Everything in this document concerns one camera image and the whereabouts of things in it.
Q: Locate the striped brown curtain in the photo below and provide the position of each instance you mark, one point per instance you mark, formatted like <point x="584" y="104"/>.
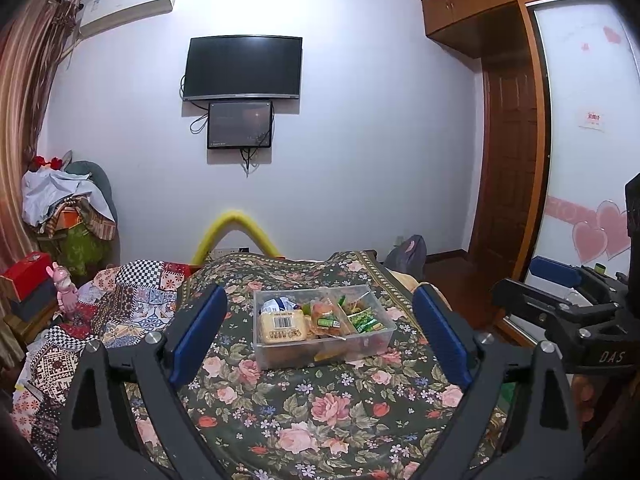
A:
<point x="31" y="48"/>

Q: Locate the black wall television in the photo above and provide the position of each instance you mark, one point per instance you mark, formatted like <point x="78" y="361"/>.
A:
<point x="243" y="66"/>

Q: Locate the green pea snack packet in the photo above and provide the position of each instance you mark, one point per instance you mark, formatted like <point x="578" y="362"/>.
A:
<point x="361" y="315"/>

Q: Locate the pink doll toy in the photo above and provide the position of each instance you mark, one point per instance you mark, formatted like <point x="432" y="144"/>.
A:
<point x="66" y="291"/>

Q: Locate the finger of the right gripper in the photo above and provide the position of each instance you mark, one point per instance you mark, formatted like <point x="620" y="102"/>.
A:
<point x="555" y="272"/>

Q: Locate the dark bag on floor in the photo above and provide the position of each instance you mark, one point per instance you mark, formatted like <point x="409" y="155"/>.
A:
<point x="409" y="257"/>

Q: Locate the yellow foam bed guard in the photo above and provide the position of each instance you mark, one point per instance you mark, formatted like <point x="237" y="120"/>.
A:
<point x="232" y="226"/>

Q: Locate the white sliding wardrobe door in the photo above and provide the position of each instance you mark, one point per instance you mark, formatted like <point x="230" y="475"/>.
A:
<point x="592" y="62"/>

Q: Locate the orange fried snack bag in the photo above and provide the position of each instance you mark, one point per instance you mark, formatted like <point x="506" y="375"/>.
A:
<point x="323" y="319"/>

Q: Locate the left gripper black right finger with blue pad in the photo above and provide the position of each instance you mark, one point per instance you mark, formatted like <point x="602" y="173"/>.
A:
<point x="516" y="418"/>

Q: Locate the pile of clothes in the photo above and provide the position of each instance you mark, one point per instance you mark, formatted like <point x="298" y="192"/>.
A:
<point x="68" y="205"/>

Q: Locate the red box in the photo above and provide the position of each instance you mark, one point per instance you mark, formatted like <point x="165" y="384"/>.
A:
<point x="21" y="279"/>

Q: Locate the clear plastic storage box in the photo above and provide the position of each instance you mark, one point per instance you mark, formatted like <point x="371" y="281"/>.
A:
<point x="315" y="351"/>

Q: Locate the white air conditioner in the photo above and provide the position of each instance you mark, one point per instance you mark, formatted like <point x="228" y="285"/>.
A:
<point x="102" y="15"/>

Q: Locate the green floral bedspread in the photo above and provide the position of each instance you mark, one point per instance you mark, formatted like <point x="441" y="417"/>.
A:
<point x="372" y="418"/>

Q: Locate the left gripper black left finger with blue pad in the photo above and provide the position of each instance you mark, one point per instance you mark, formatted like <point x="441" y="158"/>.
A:
<point x="98" y="435"/>

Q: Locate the white blue snack bag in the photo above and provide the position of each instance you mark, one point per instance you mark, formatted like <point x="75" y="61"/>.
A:
<point x="278" y="304"/>

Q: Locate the pale bread block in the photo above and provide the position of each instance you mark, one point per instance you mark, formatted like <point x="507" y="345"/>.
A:
<point x="284" y="327"/>

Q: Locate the brown wooden door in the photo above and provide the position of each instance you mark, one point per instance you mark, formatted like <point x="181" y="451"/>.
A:
<point x="506" y="216"/>

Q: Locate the patchwork checkered quilt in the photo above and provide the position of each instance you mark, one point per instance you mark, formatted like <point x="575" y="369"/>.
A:
<point x="117" y="309"/>

